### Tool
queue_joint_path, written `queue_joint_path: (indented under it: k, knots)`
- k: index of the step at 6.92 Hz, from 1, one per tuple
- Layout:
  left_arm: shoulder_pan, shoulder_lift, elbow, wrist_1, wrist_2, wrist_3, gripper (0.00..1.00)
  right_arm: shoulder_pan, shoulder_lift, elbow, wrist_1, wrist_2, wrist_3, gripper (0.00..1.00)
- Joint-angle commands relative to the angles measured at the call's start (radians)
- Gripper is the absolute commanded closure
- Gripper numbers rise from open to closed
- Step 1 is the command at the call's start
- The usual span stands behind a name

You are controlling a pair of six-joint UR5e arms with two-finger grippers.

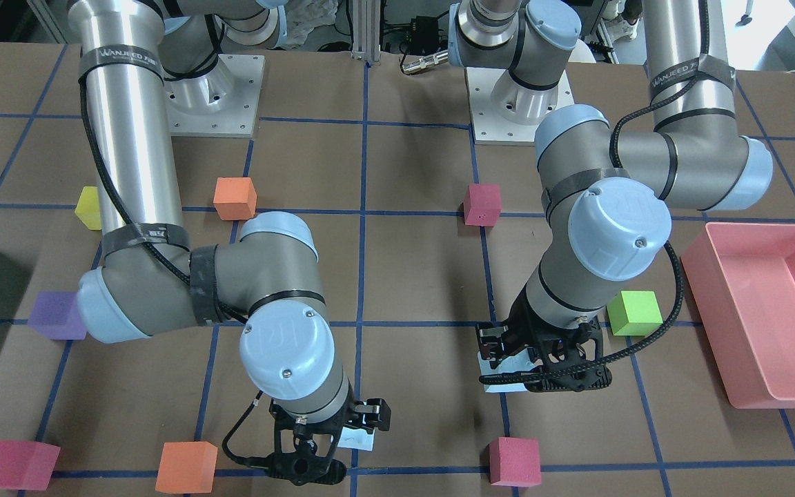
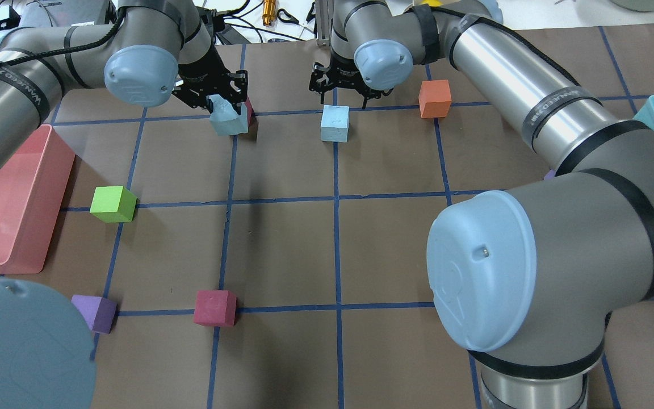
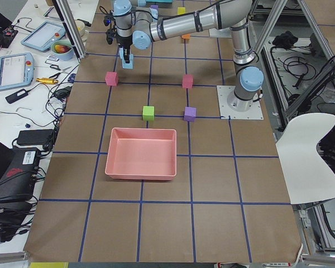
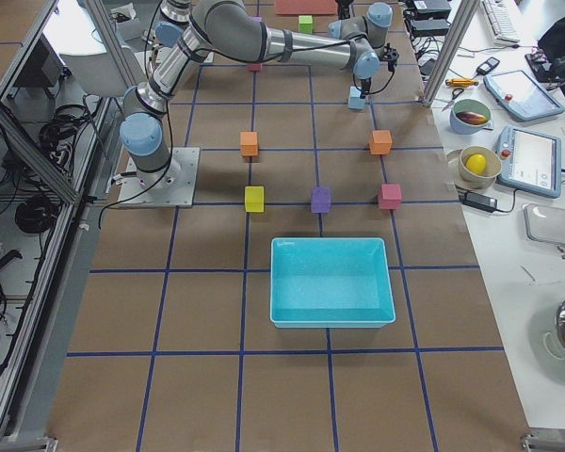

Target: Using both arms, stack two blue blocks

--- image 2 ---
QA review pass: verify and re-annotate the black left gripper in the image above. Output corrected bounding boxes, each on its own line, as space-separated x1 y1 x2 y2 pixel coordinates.
172 44 249 117

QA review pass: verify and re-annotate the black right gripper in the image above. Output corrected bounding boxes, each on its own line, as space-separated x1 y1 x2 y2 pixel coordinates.
308 54 387 110

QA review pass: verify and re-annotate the light blue foam block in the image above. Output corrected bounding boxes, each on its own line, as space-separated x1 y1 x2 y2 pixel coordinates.
208 95 249 136
320 105 350 143

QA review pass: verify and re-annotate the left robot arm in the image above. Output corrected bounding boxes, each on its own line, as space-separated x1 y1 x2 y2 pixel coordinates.
0 1 248 408

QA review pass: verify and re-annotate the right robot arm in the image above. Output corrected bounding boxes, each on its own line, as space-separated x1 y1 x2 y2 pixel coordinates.
311 1 654 408

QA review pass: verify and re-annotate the pink foam block left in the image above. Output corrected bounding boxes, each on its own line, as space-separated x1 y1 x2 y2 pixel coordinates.
245 97 254 127

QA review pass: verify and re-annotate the black power adapter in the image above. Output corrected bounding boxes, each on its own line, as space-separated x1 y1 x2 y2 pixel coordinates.
215 24 241 45

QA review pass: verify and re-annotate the orange foam block far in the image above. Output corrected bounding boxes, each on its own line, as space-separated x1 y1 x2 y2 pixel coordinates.
418 80 452 119

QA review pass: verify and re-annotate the brass metal tool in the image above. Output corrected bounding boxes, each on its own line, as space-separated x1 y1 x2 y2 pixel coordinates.
262 0 277 27

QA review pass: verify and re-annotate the green foam block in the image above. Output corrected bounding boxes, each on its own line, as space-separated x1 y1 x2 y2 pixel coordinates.
89 186 137 223

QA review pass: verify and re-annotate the magenta foam block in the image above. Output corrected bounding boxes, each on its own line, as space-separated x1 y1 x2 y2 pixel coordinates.
192 290 238 328

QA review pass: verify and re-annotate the purple foam block left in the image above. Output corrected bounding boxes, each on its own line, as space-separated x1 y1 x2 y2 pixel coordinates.
71 294 118 334

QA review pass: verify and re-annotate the pink plastic bin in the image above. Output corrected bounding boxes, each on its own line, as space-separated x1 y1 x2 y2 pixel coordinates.
0 124 75 275

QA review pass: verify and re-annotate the aluminium extrusion post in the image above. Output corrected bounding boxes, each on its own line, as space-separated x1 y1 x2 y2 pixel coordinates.
315 0 335 47

